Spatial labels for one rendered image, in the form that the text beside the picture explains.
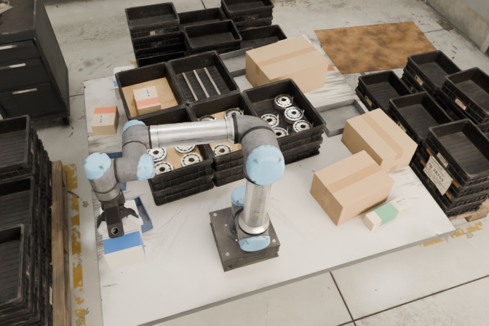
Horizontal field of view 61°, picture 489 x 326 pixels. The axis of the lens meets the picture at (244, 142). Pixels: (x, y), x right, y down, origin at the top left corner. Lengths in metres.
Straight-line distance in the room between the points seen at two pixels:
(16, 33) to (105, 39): 1.54
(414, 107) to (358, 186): 1.36
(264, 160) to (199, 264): 0.78
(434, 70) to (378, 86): 0.45
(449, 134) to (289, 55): 1.14
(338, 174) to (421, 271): 1.08
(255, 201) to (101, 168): 0.51
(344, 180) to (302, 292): 0.88
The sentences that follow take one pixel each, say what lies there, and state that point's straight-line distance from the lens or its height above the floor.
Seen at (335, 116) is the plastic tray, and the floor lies 0.70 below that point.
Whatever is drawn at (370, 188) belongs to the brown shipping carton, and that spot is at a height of 0.86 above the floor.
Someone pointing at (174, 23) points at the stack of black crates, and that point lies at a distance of 3.51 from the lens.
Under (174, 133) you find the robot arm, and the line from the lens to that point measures 1.34.
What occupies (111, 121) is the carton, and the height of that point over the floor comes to 0.78.
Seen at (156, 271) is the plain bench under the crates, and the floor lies 0.70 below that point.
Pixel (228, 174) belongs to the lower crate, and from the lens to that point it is 2.05.
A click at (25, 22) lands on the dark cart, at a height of 0.86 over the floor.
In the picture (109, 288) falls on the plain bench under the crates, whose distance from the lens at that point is 1.91.
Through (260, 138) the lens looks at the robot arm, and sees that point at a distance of 1.28.
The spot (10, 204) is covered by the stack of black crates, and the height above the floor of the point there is 0.38.
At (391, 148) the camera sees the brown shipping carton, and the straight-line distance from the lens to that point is 2.18.
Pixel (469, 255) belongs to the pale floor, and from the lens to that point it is 3.06.
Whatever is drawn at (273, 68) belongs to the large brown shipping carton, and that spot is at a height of 0.90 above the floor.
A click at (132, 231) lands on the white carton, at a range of 1.49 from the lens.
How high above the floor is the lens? 2.39
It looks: 48 degrees down
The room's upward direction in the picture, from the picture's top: 1 degrees clockwise
